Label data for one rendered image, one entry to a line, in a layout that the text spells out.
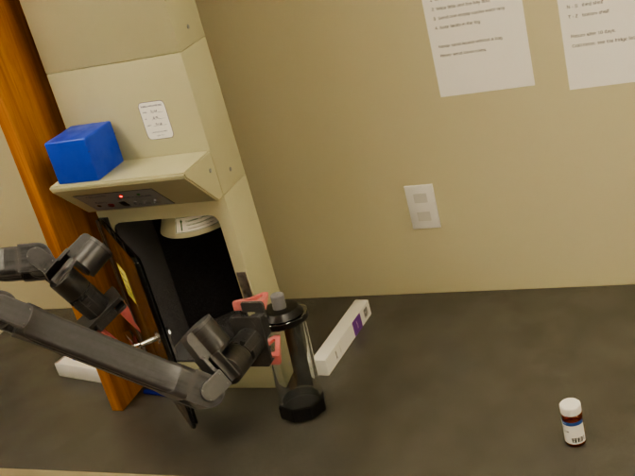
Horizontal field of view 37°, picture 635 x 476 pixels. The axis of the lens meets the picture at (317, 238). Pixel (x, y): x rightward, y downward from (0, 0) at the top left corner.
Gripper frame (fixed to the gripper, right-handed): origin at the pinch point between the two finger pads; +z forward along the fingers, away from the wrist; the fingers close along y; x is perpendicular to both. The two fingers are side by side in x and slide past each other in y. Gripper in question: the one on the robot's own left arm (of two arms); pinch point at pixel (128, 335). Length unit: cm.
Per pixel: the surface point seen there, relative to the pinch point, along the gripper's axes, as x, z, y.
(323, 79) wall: -22, 0, -71
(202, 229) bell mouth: -7.3, -2.0, -26.2
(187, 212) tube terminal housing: -5.4, -7.9, -26.3
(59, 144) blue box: -9.9, -35.4, -17.9
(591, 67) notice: 21, 22, -106
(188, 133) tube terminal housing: -1.3, -21.4, -37.1
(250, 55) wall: -34, -13, -64
